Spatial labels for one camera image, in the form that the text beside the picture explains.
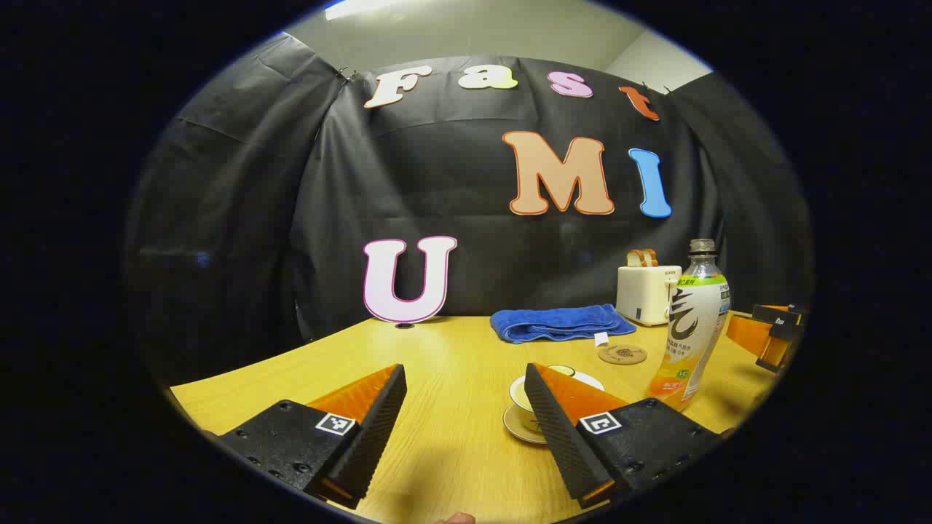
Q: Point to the toasted bread slice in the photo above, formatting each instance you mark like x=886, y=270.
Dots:
x=653, y=256
x=635, y=258

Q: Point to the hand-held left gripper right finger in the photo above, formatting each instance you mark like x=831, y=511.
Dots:
x=561, y=437

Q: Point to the white toaster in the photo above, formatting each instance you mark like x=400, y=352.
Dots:
x=641, y=295

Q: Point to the blue folded towel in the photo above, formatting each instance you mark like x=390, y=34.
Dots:
x=553, y=324

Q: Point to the clear water bottle orange drink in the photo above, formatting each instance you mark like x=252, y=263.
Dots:
x=692, y=327

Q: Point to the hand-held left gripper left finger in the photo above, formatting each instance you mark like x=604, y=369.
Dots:
x=378, y=429

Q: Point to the round cork coaster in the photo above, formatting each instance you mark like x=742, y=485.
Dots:
x=622, y=354

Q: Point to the black backdrop cloth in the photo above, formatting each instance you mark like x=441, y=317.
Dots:
x=437, y=182

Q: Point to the cream saucer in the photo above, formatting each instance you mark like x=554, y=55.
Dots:
x=518, y=431

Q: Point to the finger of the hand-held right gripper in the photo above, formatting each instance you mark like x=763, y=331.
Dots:
x=783, y=342
x=779, y=314

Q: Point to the cream white teacup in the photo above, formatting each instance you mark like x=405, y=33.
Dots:
x=520, y=397

